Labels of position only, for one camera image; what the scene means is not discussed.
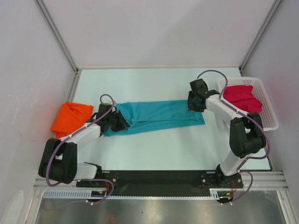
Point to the orange t-shirt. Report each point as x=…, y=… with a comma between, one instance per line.
x=71, y=117

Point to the right rear frame post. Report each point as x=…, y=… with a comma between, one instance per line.
x=261, y=32

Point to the left rear frame post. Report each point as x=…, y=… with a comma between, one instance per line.
x=54, y=30

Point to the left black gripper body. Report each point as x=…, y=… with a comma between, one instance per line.
x=116, y=122

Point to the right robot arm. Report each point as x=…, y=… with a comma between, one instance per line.
x=246, y=133

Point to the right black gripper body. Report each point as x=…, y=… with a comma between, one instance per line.
x=192, y=104

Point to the white slotted cable duct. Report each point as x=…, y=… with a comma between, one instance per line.
x=212, y=194

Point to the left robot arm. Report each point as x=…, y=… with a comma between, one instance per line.
x=59, y=162

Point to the teal t-shirt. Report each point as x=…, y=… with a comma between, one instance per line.
x=145, y=117

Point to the white plastic basket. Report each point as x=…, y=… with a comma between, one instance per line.
x=268, y=117

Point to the frame post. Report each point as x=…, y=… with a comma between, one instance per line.
x=54, y=30
x=261, y=32

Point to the aluminium frame rail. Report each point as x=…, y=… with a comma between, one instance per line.
x=262, y=180

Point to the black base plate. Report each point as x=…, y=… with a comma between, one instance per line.
x=168, y=183

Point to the magenta t-shirt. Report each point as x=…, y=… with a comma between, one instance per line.
x=241, y=96

